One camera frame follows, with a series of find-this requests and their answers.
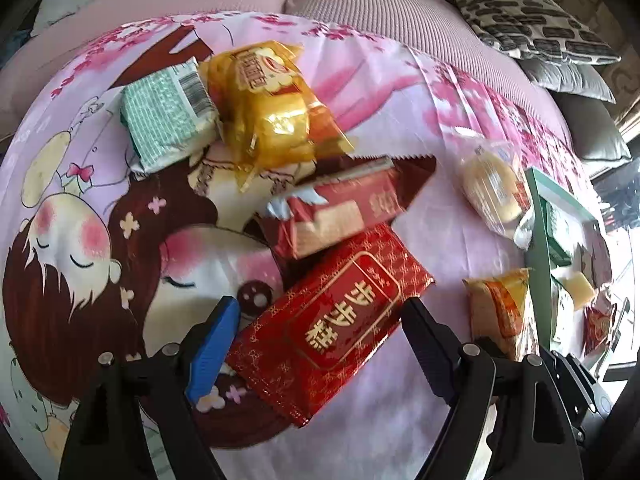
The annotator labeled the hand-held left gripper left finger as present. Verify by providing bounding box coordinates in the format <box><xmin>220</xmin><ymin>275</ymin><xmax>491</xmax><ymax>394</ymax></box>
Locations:
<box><xmin>59</xmin><ymin>296</ymin><xmax>242</xmax><ymax>480</ymax></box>

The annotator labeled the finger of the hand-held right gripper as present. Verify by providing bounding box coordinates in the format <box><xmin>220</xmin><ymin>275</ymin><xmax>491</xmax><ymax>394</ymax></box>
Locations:
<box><xmin>550</xmin><ymin>351</ymin><xmax>598</xmax><ymax>401</ymax></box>

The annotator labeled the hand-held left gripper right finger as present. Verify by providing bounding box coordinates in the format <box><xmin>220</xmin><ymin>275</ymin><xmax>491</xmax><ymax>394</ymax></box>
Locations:
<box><xmin>401</xmin><ymin>296</ymin><xmax>576</xmax><ymax>480</ymax></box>

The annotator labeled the small red snack packet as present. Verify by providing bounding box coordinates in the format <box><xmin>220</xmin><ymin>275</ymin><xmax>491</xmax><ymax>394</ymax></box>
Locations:
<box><xmin>582</xmin><ymin>300</ymin><xmax>615</xmax><ymax>356</ymax></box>

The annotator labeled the orange snack packet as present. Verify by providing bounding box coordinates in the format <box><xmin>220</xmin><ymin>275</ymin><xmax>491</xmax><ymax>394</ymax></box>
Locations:
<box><xmin>462</xmin><ymin>267</ymin><xmax>541</xmax><ymax>361</ymax></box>

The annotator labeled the cream cake clear packet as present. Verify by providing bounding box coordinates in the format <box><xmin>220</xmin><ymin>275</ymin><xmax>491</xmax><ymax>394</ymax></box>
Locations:
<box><xmin>555</xmin><ymin>269</ymin><xmax>598</xmax><ymax>311</ymax></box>

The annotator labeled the large red patterned packet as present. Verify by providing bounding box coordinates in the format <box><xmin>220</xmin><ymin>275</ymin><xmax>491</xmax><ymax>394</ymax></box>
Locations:
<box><xmin>225</xmin><ymin>222</ymin><xmax>435</xmax><ymax>428</ymax></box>

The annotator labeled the dark red cracker packet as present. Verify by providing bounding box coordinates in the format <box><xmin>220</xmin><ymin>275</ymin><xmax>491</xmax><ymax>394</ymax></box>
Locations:
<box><xmin>252</xmin><ymin>155</ymin><xmax>438</xmax><ymax>261</ymax></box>
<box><xmin>582</xmin><ymin>230</ymin><xmax>612</xmax><ymax>286</ymax></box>

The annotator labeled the teal cardboard tray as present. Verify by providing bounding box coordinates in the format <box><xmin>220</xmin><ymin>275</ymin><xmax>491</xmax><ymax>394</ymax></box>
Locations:
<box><xmin>525</xmin><ymin>166</ymin><xmax>616</xmax><ymax>361</ymax></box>

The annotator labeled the green and white snack packet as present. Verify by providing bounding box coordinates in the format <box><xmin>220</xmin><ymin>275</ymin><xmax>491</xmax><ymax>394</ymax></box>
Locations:
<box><xmin>120</xmin><ymin>57</ymin><xmax>221</xmax><ymax>171</ymax></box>
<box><xmin>545</xmin><ymin>200</ymin><xmax>573</xmax><ymax>267</ymax></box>

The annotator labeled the round bun clear packet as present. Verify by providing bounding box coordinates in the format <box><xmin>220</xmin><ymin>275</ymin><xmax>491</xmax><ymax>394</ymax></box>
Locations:
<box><xmin>457</xmin><ymin>141</ymin><xmax>536</xmax><ymax>251</ymax></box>

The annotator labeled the yellow bread packet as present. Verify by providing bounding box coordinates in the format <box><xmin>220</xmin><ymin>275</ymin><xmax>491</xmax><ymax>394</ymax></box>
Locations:
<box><xmin>197</xmin><ymin>40</ymin><xmax>357</xmax><ymax>193</ymax></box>

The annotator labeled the printed blanket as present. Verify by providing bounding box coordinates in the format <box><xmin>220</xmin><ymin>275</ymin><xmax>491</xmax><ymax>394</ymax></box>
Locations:
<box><xmin>0</xmin><ymin>10</ymin><xmax>616</xmax><ymax>480</ymax></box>

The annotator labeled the grey pillow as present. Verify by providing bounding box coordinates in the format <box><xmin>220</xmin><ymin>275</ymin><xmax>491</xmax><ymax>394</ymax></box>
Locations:
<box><xmin>520</xmin><ymin>57</ymin><xmax>617</xmax><ymax>105</ymax></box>

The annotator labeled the beige patterned curtain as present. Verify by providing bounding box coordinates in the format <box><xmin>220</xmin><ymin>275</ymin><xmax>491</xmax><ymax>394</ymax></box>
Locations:
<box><xmin>547</xmin><ymin>0</ymin><xmax>640</xmax><ymax>131</ymax></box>

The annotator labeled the black and white patterned pillow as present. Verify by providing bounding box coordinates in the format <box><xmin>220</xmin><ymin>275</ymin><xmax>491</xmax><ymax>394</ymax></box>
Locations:
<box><xmin>450</xmin><ymin>0</ymin><xmax>621</xmax><ymax>66</ymax></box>

